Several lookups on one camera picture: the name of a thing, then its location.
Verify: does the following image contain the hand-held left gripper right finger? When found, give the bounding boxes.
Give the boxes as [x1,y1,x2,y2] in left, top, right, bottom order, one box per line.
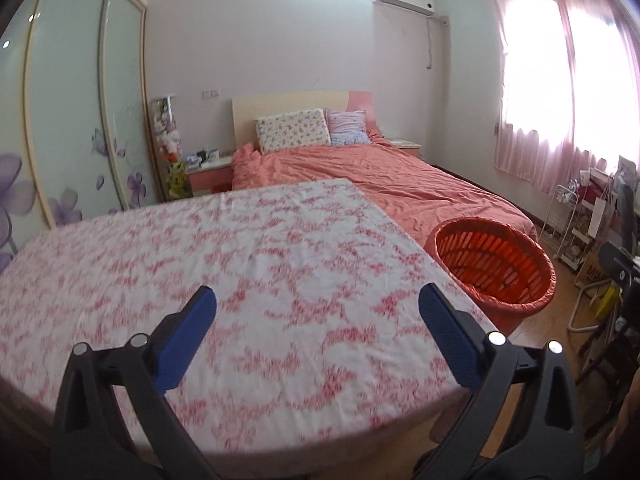
[415,282,586,480]

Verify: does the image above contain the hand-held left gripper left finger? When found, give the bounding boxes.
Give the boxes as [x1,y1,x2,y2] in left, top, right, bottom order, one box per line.
[52,285,221,480]

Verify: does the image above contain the red plastic basket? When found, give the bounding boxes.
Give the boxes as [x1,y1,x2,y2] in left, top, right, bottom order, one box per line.
[429,216,557,333]

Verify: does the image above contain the pink floral tablecloth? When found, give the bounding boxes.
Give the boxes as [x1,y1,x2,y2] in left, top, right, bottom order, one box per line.
[0,177,506,463]

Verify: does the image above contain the cardboard box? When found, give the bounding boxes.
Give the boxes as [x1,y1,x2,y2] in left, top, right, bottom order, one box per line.
[575,250,608,288]

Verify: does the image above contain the bed with salmon cover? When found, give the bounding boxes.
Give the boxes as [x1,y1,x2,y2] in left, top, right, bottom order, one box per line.
[231,137,538,251]

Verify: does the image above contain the pink and white nightstand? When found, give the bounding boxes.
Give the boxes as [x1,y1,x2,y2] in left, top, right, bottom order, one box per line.
[387,137,423,161]
[186,156,235,197]

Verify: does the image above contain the black chair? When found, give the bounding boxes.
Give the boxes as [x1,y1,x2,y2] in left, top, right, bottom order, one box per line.
[575,182,640,441]

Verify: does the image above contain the cluttered white trolley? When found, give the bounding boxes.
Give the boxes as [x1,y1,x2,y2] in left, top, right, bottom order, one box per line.
[560,157,640,271]

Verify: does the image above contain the pink and blue striped pillow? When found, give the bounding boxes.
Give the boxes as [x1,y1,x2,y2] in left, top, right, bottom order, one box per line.
[325,107,371,147]

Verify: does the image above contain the white floral pillow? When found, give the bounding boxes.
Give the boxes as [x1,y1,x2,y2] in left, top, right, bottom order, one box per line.
[254,108,332,155]

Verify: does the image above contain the beige and pink headboard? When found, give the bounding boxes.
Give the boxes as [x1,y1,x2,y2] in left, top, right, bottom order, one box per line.
[231,90,375,148]

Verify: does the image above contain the wardrobe with floral glass doors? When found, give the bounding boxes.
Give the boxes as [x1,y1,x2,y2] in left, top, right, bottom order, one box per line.
[0,0,163,271]

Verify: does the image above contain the pink curtain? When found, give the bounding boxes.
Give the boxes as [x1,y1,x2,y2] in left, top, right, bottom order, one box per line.
[487,0,640,198]

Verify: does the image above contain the air conditioner pipe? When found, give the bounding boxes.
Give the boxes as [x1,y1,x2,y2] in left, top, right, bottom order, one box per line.
[425,15,448,71]

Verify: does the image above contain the white metal tube frame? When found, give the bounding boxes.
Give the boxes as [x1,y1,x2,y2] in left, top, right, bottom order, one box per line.
[567,280,616,333]

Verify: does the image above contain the white wire rack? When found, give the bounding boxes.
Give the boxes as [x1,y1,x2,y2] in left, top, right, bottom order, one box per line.
[542,185,583,261]

